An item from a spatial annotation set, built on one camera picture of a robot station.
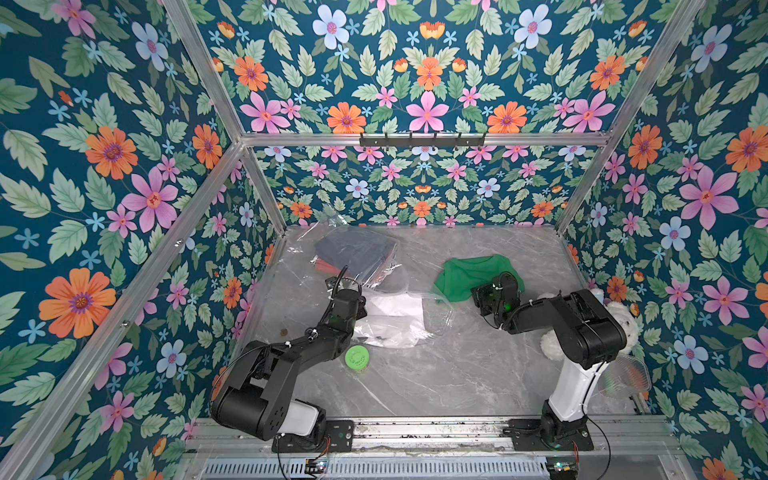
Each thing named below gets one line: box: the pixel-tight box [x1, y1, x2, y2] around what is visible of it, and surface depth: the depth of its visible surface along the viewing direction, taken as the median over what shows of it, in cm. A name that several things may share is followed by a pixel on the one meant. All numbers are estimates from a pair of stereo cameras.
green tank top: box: [434, 255, 525, 303], surface depth 104 cm
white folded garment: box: [354, 294, 433, 348], surface depth 92 cm
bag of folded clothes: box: [311, 231, 402, 286], surface depth 101 cm
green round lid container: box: [345, 345, 370, 371], surface depth 84 cm
